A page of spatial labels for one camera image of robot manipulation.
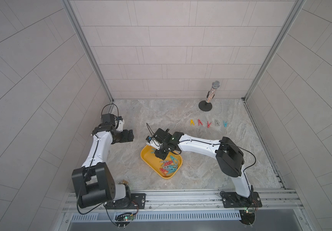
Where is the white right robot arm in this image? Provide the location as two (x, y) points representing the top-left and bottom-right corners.
(146, 129), (253, 198)

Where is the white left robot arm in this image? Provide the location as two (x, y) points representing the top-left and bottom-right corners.
(72, 125), (134, 209)

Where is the yellow plastic storage box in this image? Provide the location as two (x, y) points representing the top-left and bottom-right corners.
(140, 145), (183, 179)

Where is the glittery stand with black base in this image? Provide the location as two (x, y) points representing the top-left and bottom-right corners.
(198, 81), (220, 112)

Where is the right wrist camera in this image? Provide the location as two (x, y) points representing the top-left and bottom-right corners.
(152, 128), (169, 143)

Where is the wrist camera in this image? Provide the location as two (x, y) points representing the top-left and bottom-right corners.
(152, 128), (169, 143)
(101, 114), (116, 127)

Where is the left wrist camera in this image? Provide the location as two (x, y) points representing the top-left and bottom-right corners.
(101, 114), (116, 127)

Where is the aluminium front rail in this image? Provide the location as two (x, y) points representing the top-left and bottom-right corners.
(64, 189), (302, 213)

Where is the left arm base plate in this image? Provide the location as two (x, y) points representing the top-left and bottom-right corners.
(106, 193), (146, 210)

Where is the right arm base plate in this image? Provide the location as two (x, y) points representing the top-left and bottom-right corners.
(220, 191), (262, 209)

